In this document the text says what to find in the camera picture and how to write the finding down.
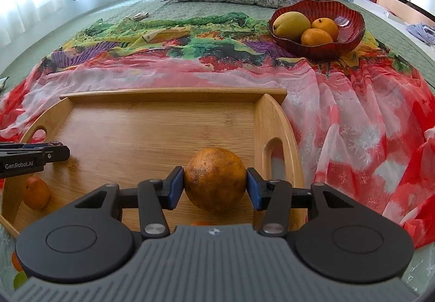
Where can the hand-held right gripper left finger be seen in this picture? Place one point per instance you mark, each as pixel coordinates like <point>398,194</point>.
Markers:
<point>176,188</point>

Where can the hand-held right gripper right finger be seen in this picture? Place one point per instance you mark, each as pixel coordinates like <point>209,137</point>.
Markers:
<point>254,189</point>

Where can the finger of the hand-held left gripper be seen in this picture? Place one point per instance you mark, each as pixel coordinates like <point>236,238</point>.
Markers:
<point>56,153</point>
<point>34,145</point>

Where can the large brownish orange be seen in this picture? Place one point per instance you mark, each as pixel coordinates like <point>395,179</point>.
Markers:
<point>214,181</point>

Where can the small orange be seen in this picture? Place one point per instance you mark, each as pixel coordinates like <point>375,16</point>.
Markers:
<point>35,193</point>
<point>325,26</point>
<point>316,38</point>

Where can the fruit printed plastic sheet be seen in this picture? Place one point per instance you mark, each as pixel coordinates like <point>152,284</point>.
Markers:
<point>17,271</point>

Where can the colourful floral scarf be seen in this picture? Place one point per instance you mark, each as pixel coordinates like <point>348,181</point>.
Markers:
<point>356,111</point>

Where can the green quilted bedspread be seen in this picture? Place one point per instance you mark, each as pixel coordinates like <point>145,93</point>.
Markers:
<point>102,11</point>

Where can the yellow mango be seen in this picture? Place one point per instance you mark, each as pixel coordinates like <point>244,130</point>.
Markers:
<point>291,25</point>

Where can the red glass bowl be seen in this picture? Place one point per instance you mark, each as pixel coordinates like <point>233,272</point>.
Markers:
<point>346,33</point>

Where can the blue cloth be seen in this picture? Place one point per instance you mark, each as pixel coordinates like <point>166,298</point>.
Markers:
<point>423,31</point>

